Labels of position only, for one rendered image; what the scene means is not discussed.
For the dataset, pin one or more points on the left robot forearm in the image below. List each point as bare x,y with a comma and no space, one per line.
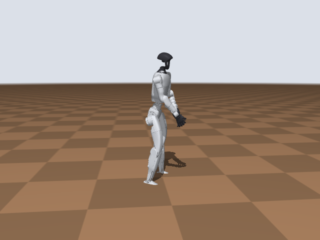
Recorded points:
173,102

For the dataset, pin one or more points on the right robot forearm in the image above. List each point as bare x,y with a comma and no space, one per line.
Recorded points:
169,106

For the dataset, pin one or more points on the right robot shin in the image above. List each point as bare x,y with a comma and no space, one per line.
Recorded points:
153,162

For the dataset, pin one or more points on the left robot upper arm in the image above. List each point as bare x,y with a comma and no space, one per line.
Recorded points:
170,92

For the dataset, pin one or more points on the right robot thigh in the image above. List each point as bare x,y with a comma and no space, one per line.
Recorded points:
156,131

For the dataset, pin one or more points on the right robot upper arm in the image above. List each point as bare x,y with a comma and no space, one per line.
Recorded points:
158,82

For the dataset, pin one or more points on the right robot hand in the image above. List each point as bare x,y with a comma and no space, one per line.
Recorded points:
180,119

